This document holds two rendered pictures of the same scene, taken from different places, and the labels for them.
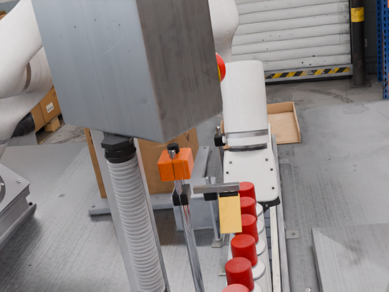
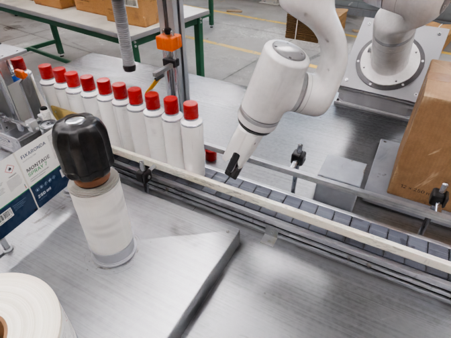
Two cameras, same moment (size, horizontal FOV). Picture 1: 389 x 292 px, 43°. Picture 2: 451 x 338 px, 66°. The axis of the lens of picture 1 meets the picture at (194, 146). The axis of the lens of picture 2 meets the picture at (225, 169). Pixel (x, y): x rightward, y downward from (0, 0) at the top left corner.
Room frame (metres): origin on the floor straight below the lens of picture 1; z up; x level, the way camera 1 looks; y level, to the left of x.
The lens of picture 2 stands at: (0.99, -0.70, 1.44)
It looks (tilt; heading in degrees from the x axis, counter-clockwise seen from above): 38 degrees down; 108
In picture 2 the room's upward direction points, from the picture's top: straight up
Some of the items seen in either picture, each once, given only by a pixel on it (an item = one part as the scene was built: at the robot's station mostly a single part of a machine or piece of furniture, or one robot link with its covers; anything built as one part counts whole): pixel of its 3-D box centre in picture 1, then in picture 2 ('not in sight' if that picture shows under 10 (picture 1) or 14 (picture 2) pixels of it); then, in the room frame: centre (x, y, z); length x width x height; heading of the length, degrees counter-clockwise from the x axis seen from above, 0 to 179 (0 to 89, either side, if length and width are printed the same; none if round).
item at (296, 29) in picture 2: not in sight; (316, 23); (0.69, 4.17, 0.16); 0.65 x 0.54 x 0.32; 167
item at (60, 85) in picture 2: not in sight; (69, 103); (0.30, 0.01, 0.98); 0.05 x 0.05 x 0.20
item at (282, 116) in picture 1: (259, 124); not in sight; (1.60, -0.23, 0.85); 0.30 x 0.26 x 0.04; 170
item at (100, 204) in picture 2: not in sight; (97, 194); (0.64, -0.34, 1.03); 0.09 x 0.09 x 0.30
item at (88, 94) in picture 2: not in sight; (95, 112); (0.40, -0.01, 0.98); 0.05 x 0.05 x 0.20
